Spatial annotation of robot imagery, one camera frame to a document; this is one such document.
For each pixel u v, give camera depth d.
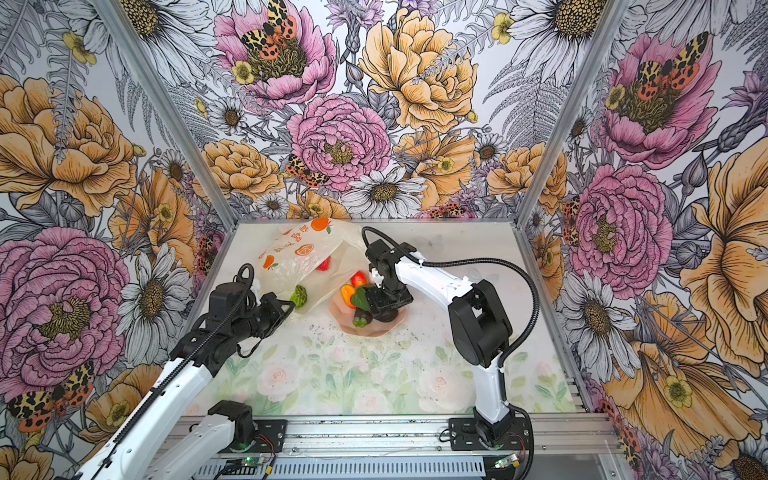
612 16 0.72
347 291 0.94
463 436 0.74
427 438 0.76
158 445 0.45
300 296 0.94
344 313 0.94
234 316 0.55
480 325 0.51
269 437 0.73
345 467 0.65
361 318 0.89
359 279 0.96
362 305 0.90
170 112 0.89
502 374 0.56
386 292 0.77
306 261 0.88
